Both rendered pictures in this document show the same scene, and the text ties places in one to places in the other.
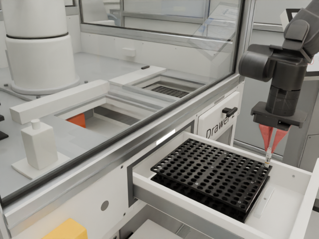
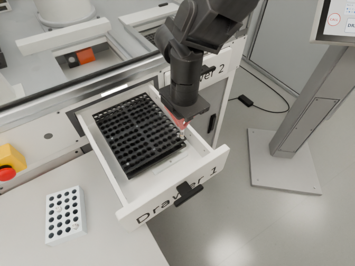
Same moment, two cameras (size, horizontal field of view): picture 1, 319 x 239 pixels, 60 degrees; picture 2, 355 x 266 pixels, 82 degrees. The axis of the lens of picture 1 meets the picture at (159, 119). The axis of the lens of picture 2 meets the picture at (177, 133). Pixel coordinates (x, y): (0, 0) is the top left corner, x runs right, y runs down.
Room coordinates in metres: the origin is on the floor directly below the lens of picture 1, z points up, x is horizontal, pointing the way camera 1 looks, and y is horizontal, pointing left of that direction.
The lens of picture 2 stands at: (0.23, -0.35, 1.33)
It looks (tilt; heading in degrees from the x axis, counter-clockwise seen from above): 52 degrees down; 20
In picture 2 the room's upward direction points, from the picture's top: straight up
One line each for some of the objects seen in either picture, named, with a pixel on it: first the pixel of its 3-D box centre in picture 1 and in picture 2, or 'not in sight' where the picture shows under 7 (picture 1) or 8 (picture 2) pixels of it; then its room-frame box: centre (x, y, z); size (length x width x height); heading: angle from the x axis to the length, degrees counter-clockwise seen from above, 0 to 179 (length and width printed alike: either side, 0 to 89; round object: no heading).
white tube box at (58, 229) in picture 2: not in sight; (66, 214); (0.27, -0.02, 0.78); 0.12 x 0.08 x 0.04; 41
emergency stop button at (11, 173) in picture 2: not in sight; (5, 172); (0.29, 0.12, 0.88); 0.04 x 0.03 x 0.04; 145
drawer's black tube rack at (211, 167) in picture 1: (211, 178); (138, 133); (0.52, -0.12, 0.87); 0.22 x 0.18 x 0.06; 55
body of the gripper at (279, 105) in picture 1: (281, 102); (184, 90); (0.53, -0.25, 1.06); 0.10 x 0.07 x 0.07; 56
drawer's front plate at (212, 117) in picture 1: (220, 117); (199, 73); (0.85, -0.21, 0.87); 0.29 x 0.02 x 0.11; 145
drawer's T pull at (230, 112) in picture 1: (228, 111); (204, 69); (0.84, -0.23, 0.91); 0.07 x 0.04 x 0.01; 145
